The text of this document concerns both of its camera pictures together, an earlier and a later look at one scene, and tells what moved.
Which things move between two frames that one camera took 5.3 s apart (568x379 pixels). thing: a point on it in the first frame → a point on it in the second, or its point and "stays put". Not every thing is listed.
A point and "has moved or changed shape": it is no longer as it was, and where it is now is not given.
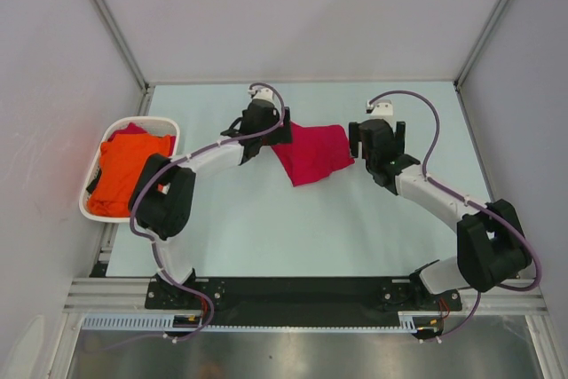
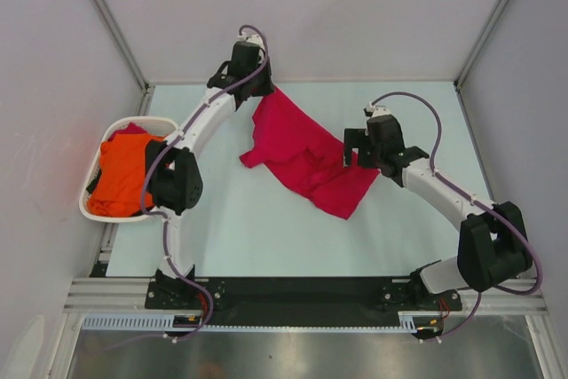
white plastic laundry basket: x=157 y=126 stays put
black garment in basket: x=91 y=185 stays put
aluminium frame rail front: x=130 y=294 stays put
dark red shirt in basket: x=131 y=129 stays put
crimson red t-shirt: x=314 y=153 has moved or changed shape
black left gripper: x=282 y=134 → x=267 y=87
